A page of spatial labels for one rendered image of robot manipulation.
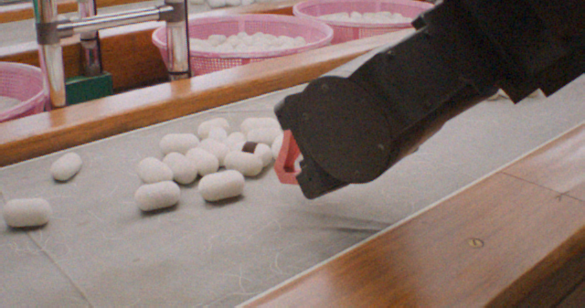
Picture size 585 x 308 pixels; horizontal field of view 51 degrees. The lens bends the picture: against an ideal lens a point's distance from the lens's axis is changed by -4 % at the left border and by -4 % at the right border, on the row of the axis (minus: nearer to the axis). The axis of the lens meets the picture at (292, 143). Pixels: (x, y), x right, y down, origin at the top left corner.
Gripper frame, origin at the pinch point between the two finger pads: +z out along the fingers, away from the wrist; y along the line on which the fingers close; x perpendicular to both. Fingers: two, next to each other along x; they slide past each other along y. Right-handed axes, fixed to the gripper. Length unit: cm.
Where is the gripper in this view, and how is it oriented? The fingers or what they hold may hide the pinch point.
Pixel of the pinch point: (284, 171)
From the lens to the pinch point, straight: 50.0
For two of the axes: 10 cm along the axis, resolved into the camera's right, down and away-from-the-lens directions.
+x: 4.2, 8.9, -1.5
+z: -5.4, 3.8, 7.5
